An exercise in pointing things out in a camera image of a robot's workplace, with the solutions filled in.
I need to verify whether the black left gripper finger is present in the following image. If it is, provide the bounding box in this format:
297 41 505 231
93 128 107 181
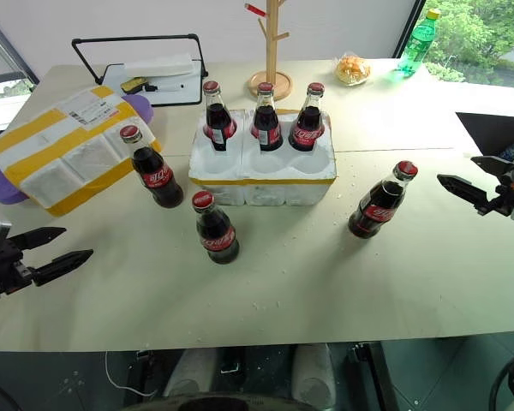
32 248 95 288
9 226 68 254

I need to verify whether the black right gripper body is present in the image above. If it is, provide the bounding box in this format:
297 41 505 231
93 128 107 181
485 170 514 218

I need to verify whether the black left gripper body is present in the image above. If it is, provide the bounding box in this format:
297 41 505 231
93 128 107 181
0 236 38 296

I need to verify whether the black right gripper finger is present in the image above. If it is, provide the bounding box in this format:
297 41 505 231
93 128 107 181
436 172 497 217
470 154 514 176

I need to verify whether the glass cola bottle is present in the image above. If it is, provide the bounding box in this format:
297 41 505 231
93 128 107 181
250 81 284 152
288 82 327 152
201 80 239 152
119 124 185 210
190 191 242 265
347 160 420 240

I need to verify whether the foam lid with yellow tape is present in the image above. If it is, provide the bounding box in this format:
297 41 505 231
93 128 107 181
0 84 164 218

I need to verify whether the white foam bottle tray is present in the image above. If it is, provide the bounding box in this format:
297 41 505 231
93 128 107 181
187 107 340 208

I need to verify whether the purple plastic tray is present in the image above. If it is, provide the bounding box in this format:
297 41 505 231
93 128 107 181
0 94 156 206

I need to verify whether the green plastic soda bottle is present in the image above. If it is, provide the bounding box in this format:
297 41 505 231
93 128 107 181
395 8 439 80

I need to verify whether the bagged orange bread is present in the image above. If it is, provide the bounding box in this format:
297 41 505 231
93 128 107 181
334 52 373 87

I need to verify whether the yellow and black eraser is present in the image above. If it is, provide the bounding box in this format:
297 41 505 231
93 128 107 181
120 76 149 93

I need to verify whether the black whiteboard marker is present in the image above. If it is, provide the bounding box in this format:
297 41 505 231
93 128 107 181
143 83 186 93

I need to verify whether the wooden mug tree stand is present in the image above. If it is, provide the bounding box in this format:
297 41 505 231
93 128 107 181
244 0 294 102

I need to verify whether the thin white cable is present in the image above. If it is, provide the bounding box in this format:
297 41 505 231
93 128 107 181
104 349 156 397

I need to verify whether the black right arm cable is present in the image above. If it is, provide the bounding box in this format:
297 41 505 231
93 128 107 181
493 342 514 402

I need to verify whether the white tray with black handle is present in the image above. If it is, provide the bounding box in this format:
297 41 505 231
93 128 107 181
71 36 210 108

